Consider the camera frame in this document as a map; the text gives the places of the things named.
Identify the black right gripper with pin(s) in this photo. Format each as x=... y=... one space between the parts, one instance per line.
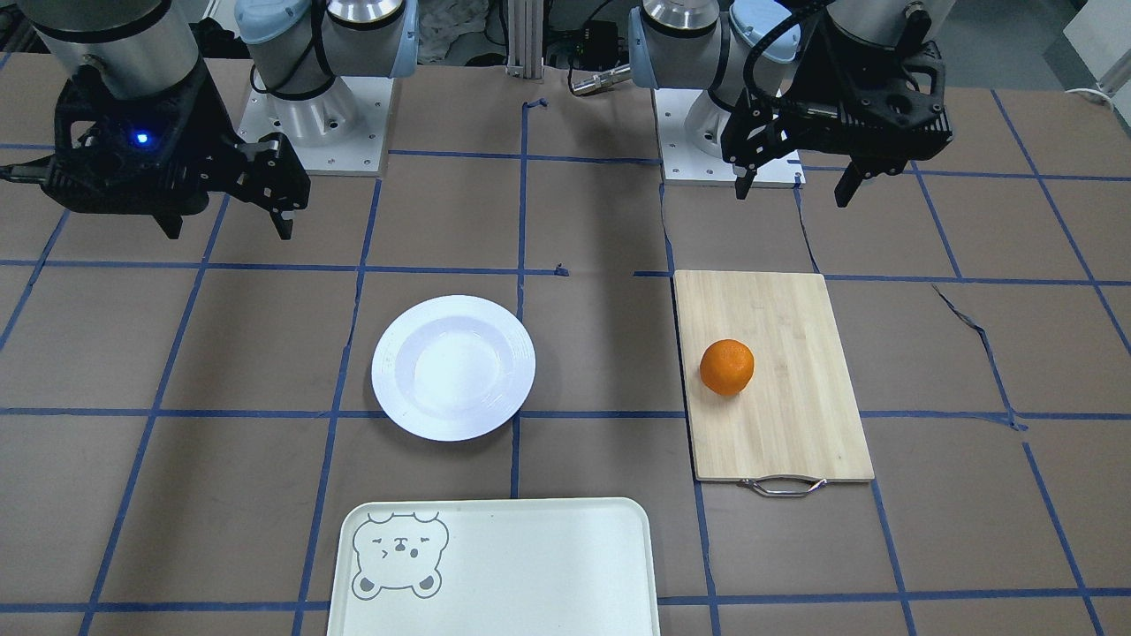
x=208 y=117

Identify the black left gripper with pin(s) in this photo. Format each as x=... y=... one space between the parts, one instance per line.
x=806 y=78

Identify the orange fruit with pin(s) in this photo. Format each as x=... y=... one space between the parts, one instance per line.
x=727 y=367

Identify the white round plate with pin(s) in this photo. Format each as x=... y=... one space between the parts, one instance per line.
x=453 y=368

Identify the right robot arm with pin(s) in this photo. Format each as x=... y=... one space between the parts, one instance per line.
x=299 y=48

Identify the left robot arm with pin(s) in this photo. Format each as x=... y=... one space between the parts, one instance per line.
x=699 y=45

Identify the cream tray with bear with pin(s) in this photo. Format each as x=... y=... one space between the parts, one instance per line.
x=557 y=566

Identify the silver cylindrical connector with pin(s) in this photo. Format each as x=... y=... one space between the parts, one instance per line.
x=600 y=81

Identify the bamboo cutting board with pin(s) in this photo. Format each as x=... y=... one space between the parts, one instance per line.
x=798 y=417

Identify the aluminium frame post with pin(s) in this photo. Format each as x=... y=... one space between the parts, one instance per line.
x=524 y=39

